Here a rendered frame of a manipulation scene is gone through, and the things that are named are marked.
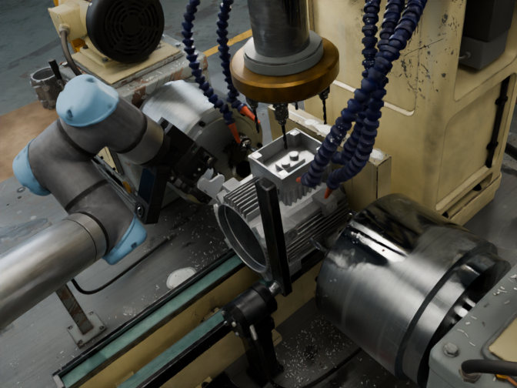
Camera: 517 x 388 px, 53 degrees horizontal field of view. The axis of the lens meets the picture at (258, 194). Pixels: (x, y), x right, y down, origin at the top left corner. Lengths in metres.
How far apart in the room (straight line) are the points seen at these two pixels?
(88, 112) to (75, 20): 0.64
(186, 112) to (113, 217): 0.41
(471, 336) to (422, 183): 0.44
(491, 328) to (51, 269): 0.54
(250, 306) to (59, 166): 0.37
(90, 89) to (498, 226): 0.97
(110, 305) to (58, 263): 0.59
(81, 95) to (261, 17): 0.28
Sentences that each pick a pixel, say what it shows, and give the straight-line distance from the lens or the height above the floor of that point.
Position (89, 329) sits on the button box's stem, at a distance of 1.24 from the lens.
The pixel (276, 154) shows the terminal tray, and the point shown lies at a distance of 1.02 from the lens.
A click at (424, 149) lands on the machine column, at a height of 1.11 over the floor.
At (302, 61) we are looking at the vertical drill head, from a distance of 0.82.
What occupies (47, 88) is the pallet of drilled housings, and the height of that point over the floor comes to 0.30.
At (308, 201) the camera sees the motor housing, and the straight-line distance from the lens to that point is 0.98.
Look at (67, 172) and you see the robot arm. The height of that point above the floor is 1.31.
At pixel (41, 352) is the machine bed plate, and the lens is 1.27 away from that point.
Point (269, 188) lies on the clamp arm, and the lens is 0.74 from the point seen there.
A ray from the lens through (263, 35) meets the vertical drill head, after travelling 0.82.
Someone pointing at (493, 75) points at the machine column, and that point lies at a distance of 1.08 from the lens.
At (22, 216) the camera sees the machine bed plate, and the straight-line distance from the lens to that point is 1.63.
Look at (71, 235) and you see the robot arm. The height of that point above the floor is 1.28.
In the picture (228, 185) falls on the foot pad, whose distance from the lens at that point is 1.03.
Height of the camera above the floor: 1.74
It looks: 42 degrees down
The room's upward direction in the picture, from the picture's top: 10 degrees counter-clockwise
